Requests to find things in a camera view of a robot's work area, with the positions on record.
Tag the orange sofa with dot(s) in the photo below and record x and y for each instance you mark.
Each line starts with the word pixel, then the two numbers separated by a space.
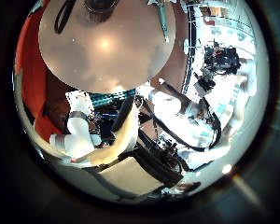
pixel 31 77

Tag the black perforated rail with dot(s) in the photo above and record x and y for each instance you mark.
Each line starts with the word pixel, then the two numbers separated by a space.
pixel 189 49

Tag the teal ribbed strip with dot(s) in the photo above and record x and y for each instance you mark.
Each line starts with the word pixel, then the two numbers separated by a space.
pixel 115 98

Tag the dark glass vase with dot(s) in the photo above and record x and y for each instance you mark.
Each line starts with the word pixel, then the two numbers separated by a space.
pixel 101 11

